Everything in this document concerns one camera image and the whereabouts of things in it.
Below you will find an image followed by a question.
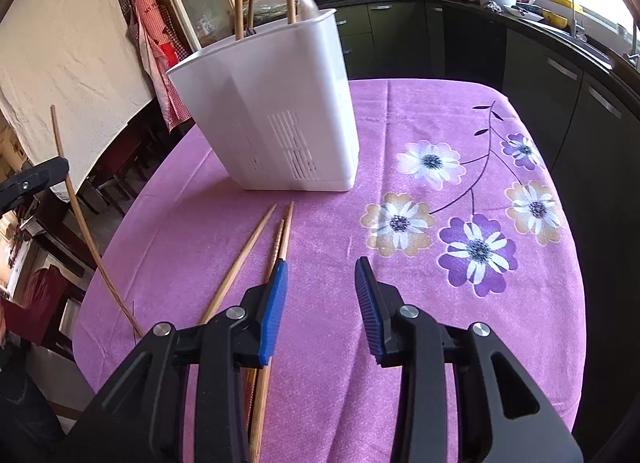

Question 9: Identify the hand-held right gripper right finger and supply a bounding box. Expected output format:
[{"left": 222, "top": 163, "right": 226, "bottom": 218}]
[{"left": 353, "top": 256, "right": 586, "bottom": 463}]

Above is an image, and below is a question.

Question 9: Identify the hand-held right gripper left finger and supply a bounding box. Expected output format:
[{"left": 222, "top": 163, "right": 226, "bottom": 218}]
[{"left": 72, "top": 259, "right": 290, "bottom": 463}]

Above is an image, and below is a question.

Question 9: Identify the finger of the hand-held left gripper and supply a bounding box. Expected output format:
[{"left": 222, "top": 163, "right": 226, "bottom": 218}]
[{"left": 0, "top": 157, "right": 70, "bottom": 212}]

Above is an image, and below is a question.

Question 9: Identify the brown wooden chopstick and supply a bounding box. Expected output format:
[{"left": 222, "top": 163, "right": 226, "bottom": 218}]
[
  {"left": 242, "top": 220, "right": 287, "bottom": 450},
  {"left": 200, "top": 203, "right": 278, "bottom": 326},
  {"left": 50, "top": 104, "right": 146, "bottom": 339},
  {"left": 248, "top": 201, "right": 296, "bottom": 463}
]

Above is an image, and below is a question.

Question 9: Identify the white plastic utensil holder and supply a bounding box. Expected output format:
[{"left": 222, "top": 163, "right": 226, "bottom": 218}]
[{"left": 165, "top": 8, "right": 361, "bottom": 192}]

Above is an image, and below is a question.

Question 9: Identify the dark wooden chair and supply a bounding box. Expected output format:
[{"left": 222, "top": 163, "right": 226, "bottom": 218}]
[{"left": 75, "top": 107, "right": 152, "bottom": 217}]

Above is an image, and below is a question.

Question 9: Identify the purple floral tablecloth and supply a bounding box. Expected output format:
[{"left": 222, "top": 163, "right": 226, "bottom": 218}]
[{"left": 72, "top": 78, "right": 586, "bottom": 463}]

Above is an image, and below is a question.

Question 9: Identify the red chair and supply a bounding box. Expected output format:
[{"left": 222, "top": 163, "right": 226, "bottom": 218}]
[{"left": 9, "top": 264, "right": 69, "bottom": 345}]

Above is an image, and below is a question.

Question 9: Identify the white hanging cloth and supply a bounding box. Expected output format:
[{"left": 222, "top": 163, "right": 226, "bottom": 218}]
[{"left": 0, "top": 0, "right": 157, "bottom": 204}]

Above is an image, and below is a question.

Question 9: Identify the red checked apron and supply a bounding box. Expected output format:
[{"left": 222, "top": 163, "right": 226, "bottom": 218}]
[{"left": 118, "top": 0, "right": 194, "bottom": 132}]

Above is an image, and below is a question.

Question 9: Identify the dark base cabinet row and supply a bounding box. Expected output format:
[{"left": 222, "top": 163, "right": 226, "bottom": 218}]
[{"left": 421, "top": 0, "right": 640, "bottom": 446}]

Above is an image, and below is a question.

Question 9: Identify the green base cabinet with drawers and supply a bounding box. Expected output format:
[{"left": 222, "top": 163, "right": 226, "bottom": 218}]
[{"left": 334, "top": 0, "right": 427, "bottom": 82}]

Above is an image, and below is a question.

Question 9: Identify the clear plastic bag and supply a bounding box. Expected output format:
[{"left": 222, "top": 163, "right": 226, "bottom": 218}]
[{"left": 240, "top": 0, "right": 314, "bottom": 26}]

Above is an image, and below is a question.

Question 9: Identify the black kitchen countertop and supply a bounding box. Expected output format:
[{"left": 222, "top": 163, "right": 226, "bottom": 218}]
[{"left": 309, "top": 0, "right": 640, "bottom": 110}]

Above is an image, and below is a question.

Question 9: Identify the small white bowl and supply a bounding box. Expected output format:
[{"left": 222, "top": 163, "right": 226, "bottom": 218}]
[{"left": 504, "top": 2, "right": 544, "bottom": 20}]

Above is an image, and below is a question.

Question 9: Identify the steel sink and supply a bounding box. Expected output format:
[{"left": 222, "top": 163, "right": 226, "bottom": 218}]
[{"left": 549, "top": 22, "right": 632, "bottom": 62}]

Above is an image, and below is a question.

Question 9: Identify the small steel faucet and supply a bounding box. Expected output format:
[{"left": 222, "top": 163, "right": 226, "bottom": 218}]
[{"left": 552, "top": 0, "right": 587, "bottom": 39}]

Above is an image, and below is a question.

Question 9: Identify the tall steel faucet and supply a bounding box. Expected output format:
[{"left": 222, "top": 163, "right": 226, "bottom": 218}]
[{"left": 627, "top": 20, "right": 640, "bottom": 69}]

